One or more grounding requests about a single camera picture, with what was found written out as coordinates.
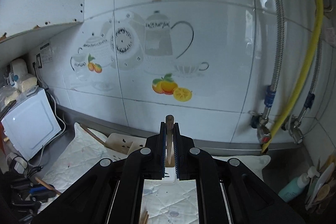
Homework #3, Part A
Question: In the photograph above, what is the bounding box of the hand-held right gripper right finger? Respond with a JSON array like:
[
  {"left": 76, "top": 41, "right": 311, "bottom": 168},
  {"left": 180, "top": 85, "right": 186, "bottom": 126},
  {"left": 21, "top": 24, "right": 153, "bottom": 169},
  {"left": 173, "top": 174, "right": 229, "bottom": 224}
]
[{"left": 173, "top": 122, "right": 307, "bottom": 224}]

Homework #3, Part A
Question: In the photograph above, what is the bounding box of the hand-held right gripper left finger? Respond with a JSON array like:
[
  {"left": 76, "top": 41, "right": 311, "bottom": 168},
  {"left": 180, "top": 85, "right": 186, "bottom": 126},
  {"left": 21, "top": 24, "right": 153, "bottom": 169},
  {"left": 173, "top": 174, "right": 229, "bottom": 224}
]
[{"left": 31, "top": 121, "right": 168, "bottom": 224}]

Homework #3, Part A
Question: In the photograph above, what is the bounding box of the cream plastic utensil holder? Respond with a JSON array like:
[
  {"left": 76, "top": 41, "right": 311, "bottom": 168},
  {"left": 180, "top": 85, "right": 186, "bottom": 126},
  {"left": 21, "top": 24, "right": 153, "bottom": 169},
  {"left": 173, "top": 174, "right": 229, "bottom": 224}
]
[{"left": 104, "top": 133, "right": 176, "bottom": 185}]

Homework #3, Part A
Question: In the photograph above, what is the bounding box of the quilted printed mat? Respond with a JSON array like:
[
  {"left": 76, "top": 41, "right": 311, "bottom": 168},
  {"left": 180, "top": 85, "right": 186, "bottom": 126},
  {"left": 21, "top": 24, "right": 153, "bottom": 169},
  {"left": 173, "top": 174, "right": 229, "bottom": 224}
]
[{"left": 43, "top": 122, "right": 271, "bottom": 224}]

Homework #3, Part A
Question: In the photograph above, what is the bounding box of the teal pump bottle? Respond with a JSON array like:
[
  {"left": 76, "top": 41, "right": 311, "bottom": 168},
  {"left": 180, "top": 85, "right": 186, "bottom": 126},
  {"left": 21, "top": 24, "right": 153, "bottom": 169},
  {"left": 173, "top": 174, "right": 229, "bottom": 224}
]
[{"left": 278, "top": 172, "right": 311, "bottom": 203}]

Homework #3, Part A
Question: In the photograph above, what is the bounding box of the metal water valve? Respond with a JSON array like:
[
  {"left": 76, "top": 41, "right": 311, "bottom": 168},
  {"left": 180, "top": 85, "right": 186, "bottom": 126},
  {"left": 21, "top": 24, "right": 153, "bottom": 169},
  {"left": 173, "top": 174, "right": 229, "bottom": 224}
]
[{"left": 282, "top": 114, "right": 305, "bottom": 145}]

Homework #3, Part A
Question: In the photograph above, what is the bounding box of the white microwave oven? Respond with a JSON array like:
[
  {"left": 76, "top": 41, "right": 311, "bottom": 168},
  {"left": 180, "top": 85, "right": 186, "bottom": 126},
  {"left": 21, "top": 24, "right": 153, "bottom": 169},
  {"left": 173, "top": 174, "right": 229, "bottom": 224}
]
[{"left": 1, "top": 87, "right": 62, "bottom": 161}]

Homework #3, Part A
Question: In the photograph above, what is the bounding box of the black utensil cup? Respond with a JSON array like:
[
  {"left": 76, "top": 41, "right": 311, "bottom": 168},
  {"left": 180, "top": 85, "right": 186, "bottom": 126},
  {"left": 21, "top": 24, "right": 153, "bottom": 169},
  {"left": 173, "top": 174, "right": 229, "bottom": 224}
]
[{"left": 304, "top": 187, "right": 336, "bottom": 215}]

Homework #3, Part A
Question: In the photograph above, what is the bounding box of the white plastic spatula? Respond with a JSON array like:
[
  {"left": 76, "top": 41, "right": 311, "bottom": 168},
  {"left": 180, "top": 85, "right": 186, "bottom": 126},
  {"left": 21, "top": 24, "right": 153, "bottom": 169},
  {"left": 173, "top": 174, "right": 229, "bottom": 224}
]
[{"left": 307, "top": 162, "right": 336, "bottom": 210}]

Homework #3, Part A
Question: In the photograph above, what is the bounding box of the wooden spoon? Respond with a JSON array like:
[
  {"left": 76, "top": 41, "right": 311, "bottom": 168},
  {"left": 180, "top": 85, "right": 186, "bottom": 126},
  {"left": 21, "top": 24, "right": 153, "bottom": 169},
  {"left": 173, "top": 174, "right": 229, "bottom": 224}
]
[{"left": 314, "top": 183, "right": 331, "bottom": 205}]

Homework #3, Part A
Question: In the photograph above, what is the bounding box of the yellowish food bag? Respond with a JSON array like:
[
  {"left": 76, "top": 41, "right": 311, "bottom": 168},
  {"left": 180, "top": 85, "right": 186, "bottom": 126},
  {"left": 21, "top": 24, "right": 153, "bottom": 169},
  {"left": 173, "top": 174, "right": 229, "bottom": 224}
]
[{"left": 16, "top": 76, "right": 38, "bottom": 94}]

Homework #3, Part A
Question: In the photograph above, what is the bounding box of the clear food bag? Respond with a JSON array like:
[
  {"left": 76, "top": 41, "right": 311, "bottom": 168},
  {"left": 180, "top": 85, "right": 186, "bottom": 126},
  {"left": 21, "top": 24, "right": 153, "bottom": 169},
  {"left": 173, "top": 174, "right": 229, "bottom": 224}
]
[{"left": 4, "top": 89, "right": 21, "bottom": 107}]

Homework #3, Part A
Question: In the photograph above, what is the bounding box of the white kettle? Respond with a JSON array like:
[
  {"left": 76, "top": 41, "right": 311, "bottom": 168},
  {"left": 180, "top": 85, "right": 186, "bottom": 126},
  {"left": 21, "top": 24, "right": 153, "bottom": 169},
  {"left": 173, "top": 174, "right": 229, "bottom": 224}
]
[{"left": 10, "top": 58, "right": 28, "bottom": 83}]

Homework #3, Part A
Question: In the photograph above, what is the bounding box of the metal valve with red handle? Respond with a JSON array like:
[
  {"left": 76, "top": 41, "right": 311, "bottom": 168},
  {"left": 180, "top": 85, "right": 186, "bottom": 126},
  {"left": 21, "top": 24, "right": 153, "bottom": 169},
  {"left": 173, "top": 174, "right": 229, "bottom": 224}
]
[{"left": 249, "top": 111, "right": 273, "bottom": 145}]

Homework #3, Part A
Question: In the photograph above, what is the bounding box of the white power cable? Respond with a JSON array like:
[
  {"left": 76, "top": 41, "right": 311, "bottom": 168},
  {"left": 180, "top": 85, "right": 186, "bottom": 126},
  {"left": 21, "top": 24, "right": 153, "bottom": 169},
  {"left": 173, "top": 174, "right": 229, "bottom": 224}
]
[{"left": 28, "top": 88, "right": 66, "bottom": 165}]

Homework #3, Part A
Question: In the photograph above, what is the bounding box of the black cable bundle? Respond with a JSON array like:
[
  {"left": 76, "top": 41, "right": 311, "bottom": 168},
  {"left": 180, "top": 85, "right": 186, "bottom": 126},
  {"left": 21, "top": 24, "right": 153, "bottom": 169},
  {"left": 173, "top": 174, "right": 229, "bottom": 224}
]
[{"left": 7, "top": 156, "right": 57, "bottom": 215}]

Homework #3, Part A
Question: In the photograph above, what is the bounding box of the wall notice sticker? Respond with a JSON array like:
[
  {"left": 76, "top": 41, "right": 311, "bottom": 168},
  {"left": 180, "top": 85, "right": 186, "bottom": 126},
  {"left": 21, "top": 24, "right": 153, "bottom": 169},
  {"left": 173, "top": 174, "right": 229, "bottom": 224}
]
[{"left": 39, "top": 42, "right": 53, "bottom": 65}]

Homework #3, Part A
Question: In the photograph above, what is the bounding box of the long braided metal hose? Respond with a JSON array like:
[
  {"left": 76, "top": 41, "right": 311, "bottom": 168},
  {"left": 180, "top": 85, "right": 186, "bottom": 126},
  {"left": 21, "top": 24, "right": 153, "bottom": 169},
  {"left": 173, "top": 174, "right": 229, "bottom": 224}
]
[{"left": 253, "top": 0, "right": 286, "bottom": 115}]

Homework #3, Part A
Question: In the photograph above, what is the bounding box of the short braided metal hose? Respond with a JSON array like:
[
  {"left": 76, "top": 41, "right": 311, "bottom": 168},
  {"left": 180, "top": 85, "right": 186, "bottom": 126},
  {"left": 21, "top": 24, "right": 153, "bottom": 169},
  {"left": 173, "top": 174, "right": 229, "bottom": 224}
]
[{"left": 298, "top": 38, "right": 325, "bottom": 122}]

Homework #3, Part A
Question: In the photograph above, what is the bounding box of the yellow gas hose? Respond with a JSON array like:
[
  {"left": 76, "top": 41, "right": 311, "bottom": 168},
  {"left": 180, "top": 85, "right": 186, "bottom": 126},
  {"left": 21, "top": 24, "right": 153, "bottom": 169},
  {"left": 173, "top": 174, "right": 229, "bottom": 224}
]
[{"left": 261, "top": 0, "right": 324, "bottom": 154}]

